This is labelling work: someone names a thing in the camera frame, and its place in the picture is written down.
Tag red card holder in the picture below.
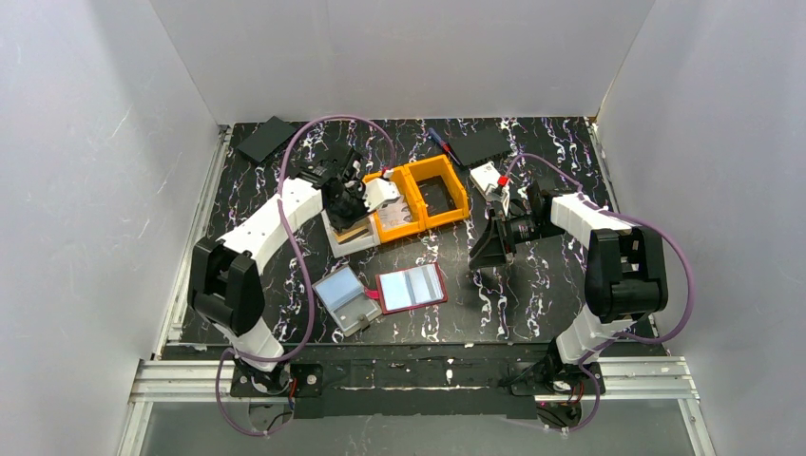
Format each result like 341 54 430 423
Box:
365 263 448 314

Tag grey card holder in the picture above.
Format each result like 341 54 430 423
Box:
313 265 382 337

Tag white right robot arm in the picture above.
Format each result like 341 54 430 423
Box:
469 184 668 366

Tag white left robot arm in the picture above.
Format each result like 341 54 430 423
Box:
187 147 369 372

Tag white VIP card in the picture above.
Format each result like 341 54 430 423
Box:
375 197 413 231

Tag yellow bin with black card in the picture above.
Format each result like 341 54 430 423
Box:
404 155 470 229

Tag yellow bin with white cards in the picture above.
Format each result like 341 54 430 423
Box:
370 166 427 245

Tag black card in bin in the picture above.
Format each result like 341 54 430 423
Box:
417 176 456 217

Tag white plastic bin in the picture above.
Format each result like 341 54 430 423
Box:
321 212 381 258

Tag white small box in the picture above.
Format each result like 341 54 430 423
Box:
470 161 502 196

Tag black flat box left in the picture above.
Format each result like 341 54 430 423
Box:
236 116 297 164

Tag black flat box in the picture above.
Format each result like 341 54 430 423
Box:
449 126 511 168
236 116 297 164

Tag black flat box right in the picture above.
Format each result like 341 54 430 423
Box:
449 126 511 168

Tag blue red pen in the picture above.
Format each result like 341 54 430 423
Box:
428 127 452 156

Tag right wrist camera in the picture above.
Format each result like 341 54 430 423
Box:
486 176 510 218

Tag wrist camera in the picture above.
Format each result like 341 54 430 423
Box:
363 169 400 214
486 176 510 218

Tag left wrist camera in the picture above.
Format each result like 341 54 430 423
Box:
363 169 400 214

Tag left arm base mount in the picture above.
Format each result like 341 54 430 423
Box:
229 363 324 398

